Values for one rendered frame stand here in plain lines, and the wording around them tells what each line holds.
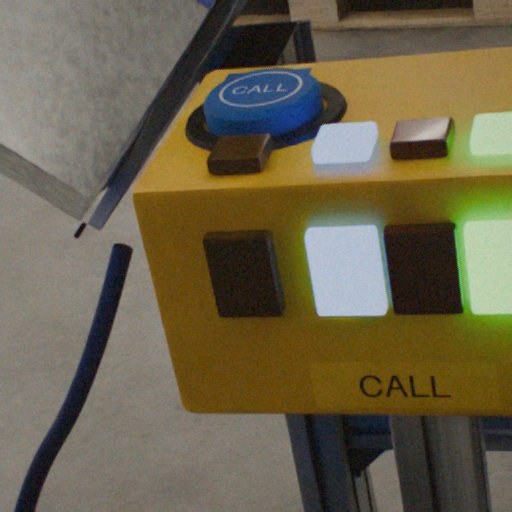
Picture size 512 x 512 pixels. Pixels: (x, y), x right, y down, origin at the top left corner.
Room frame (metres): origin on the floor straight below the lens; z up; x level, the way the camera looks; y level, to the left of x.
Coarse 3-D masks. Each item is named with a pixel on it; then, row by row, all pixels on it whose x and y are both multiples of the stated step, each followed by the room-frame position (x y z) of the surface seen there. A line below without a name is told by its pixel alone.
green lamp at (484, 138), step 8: (504, 112) 0.35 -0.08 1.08; (480, 120) 0.35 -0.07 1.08; (488, 120) 0.35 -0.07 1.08; (496, 120) 0.35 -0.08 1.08; (504, 120) 0.35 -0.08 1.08; (472, 128) 0.35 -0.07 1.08; (480, 128) 0.34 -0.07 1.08; (488, 128) 0.34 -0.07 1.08; (496, 128) 0.34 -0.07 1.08; (504, 128) 0.34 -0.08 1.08; (472, 136) 0.34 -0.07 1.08; (480, 136) 0.34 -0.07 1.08; (488, 136) 0.34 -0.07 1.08; (496, 136) 0.34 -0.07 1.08; (504, 136) 0.34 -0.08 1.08; (472, 144) 0.34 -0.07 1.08; (480, 144) 0.34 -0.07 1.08; (488, 144) 0.34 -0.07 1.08; (496, 144) 0.34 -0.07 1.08; (504, 144) 0.33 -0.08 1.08; (472, 152) 0.34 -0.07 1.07; (480, 152) 0.34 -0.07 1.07; (488, 152) 0.34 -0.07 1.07; (496, 152) 0.34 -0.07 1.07; (504, 152) 0.33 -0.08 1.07
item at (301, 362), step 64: (320, 64) 0.43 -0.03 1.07; (384, 64) 0.42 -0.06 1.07; (448, 64) 0.41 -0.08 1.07; (192, 128) 0.39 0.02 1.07; (384, 128) 0.37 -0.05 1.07; (192, 192) 0.35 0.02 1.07; (256, 192) 0.35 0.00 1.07; (320, 192) 0.34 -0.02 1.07; (384, 192) 0.34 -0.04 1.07; (448, 192) 0.33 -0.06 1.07; (192, 256) 0.36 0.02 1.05; (384, 256) 0.34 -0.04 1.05; (192, 320) 0.36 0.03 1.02; (256, 320) 0.35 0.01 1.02; (320, 320) 0.34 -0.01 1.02; (384, 320) 0.34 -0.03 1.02; (448, 320) 0.33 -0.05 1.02; (192, 384) 0.36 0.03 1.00; (256, 384) 0.35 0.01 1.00; (320, 384) 0.34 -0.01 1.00; (384, 384) 0.34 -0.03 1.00; (448, 384) 0.33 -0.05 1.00
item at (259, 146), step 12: (216, 144) 0.37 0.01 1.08; (228, 144) 0.37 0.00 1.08; (240, 144) 0.37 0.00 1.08; (252, 144) 0.36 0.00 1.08; (264, 144) 0.36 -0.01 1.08; (216, 156) 0.36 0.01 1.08; (228, 156) 0.36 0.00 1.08; (240, 156) 0.36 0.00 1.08; (252, 156) 0.36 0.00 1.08; (264, 156) 0.36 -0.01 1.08; (216, 168) 0.36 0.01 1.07; (228, 168) 0.36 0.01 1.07; (240, 168) 0.36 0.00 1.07; (252, 168) 0.35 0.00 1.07
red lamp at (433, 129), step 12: (408, 120) 0.36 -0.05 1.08; (420, 120) 0.36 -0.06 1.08; (432, 120) 0.36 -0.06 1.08; (444, 120) 0.35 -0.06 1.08; (396, 132) 0.35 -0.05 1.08; (408, 132) 0.35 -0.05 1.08; (420, 132) 0.35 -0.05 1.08; (432, 132) 0.35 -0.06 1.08; (444, 132) 0.35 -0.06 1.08; (396, 144) 0.34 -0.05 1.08; (408, 144) 0.34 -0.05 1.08; (420, 144) 0.34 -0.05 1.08; (432, 144) 0.34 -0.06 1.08; (444, 144) 0.34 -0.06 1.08; (396, 156) 0.34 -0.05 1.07; (408, 156) 0.34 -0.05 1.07; (420, 156) 0.34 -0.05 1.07; (432, 156) 0.34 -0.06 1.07; (444, 156) 0.34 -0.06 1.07
